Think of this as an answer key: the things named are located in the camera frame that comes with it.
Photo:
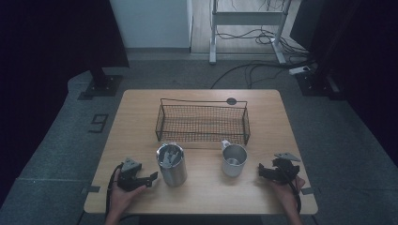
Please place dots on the dark curtain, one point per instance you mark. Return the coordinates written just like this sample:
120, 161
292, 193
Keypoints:
47, 47
359, 62

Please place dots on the tall stainless steel cup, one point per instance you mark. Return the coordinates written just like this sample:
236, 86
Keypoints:
172, 170

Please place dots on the white power strip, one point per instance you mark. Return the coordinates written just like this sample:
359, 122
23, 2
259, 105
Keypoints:
298, 70

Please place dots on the person's left hand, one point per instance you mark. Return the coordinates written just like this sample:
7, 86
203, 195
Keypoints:
123, 198

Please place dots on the white cabinet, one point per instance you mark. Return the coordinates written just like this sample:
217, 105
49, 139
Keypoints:
153, 23

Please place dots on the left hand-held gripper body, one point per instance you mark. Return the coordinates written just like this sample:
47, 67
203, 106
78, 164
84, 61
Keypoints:
129, 179

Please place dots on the round black sticker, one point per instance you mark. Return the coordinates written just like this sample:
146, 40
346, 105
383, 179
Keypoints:
231, 101

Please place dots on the person's right hand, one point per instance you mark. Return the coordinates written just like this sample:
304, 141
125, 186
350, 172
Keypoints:
286, 192

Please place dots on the black stand base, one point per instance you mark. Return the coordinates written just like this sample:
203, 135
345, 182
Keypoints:
316, 84
103, 85

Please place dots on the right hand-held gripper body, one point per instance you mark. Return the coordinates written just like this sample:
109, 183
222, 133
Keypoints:
283, 170

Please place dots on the grey tape piece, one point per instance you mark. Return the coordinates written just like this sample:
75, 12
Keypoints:
92, 188
307, 190

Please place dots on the white metal desk frame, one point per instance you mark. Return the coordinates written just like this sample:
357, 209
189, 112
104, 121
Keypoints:
247, 18

